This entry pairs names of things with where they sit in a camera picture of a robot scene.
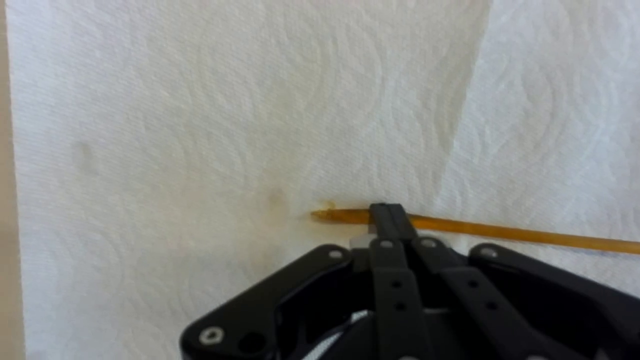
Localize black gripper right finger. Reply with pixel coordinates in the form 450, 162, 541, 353
391, 203, 640, 360

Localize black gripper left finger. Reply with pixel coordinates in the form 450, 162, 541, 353
181, 203, 428, 360

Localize thin brown honey stick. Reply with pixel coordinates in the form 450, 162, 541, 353
310, 208, 640, 256

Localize white paper towel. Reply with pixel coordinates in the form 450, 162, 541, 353
7, 0, 640, 360

